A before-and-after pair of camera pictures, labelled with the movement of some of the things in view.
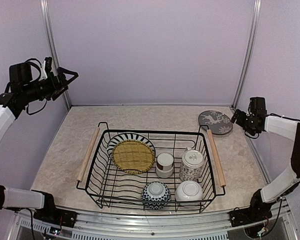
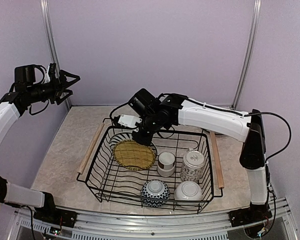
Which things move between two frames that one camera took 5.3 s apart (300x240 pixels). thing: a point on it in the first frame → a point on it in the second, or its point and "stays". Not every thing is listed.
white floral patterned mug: (192, 162) stays
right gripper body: (249, 127) → (146, 138)
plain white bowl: (188, 191) stays
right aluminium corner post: (249, 52) stays
